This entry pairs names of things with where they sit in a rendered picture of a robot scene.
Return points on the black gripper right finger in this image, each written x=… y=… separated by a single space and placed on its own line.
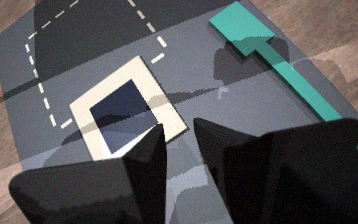
x=246 y=169

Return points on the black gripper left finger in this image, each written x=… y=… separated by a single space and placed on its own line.
x=134 y=182

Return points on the cream square tile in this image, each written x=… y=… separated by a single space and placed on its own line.
x=115 y=114

